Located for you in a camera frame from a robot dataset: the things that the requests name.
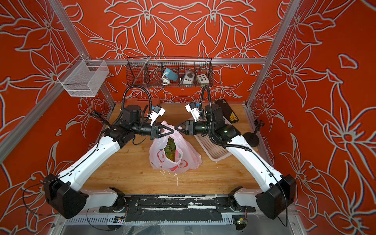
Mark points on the black wire wall basket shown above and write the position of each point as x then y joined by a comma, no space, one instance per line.
147,71

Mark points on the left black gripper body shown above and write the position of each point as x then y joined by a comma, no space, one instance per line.
146,130

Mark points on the white button box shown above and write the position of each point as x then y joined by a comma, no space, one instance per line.
202,79

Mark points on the yellow pineapple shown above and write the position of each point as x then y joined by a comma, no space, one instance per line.
170,149

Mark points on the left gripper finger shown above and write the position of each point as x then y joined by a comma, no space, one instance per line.
166,127
166,132

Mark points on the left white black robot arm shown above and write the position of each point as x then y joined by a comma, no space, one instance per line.
64,191

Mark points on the orange tool case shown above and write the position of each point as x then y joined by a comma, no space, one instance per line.
142,102

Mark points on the blue white device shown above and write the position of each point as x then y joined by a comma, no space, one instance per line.
168,76

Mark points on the clear wire wall basket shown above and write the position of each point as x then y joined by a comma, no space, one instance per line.
82,78

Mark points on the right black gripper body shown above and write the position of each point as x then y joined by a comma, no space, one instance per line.
199,129

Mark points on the black round stand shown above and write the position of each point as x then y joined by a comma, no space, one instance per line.
252,138
100,117

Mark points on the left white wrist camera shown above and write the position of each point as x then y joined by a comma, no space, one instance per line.
156,112

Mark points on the white plastic basket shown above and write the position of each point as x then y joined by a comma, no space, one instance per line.
214,152

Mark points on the black box yellow label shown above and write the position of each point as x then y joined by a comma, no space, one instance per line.
228,112

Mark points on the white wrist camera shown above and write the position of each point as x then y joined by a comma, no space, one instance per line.
156,112
193,108

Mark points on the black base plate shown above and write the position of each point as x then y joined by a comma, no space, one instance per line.
179,208

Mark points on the left black round stand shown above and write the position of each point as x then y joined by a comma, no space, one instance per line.
100,117

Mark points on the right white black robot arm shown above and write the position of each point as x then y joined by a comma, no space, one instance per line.
277,191

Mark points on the pink plastic bag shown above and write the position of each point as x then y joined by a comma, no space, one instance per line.
187,158

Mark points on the white knob device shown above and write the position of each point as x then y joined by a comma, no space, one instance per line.
188,78

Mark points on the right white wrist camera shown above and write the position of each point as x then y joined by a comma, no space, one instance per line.
193,108

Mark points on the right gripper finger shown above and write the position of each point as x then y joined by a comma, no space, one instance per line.
181,130
182,125

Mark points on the right black round stand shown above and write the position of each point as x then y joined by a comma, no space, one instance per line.
252,138

